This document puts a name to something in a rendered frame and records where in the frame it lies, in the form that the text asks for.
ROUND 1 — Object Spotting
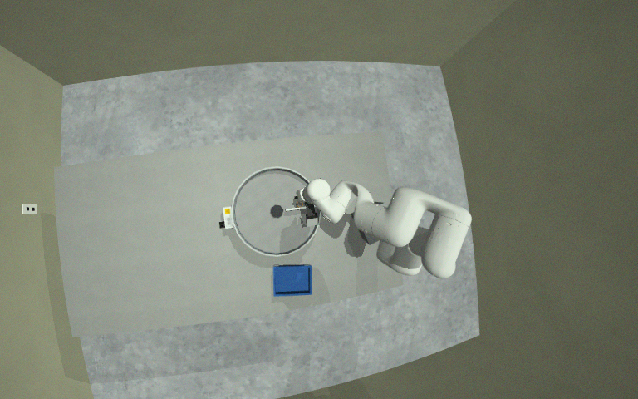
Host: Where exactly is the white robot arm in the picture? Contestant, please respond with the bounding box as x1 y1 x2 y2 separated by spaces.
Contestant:
302 179 472 278

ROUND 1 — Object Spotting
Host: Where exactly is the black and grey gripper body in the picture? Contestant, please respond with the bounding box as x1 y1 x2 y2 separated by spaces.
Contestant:
297 188 306 203

